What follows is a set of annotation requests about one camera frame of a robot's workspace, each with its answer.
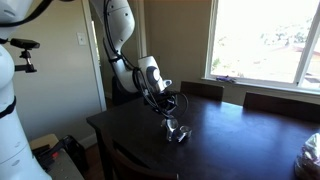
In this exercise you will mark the grey perforated platform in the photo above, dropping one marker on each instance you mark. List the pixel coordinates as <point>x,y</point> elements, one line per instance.
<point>63,168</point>

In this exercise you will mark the dark wooden chair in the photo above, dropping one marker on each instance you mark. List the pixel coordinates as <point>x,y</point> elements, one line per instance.
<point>283,106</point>
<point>201,90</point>
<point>133,168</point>

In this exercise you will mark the clear plastic food bag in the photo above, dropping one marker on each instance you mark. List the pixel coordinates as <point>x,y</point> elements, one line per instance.
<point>310,156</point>

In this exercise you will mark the white framed window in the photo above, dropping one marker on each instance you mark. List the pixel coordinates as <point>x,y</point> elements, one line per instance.
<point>266,43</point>

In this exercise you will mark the black office chair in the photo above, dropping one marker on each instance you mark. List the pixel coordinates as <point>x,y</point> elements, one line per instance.
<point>121,96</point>

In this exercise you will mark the white light switch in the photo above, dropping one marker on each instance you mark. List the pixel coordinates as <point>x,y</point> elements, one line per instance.
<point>81,39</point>

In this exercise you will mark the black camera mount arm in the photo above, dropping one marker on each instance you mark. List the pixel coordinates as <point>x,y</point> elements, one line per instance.
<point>28,65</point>

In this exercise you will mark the black external camera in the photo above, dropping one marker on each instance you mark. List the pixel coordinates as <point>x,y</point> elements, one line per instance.
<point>25,43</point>

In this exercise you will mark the cream coloured box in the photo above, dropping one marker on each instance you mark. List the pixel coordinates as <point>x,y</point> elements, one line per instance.
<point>41,140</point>

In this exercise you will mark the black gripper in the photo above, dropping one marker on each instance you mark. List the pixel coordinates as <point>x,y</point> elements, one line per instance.
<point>163,101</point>

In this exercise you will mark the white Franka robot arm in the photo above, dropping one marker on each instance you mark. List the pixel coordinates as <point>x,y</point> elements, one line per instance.
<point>120,20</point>

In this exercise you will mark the purple object on sill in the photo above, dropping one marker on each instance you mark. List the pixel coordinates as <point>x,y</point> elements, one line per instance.
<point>226,79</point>

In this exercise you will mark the black tool with red button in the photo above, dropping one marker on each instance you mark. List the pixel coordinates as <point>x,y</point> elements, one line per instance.
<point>71,150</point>

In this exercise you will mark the white door frame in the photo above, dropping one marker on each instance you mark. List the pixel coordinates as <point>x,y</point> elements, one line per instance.
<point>96,73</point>

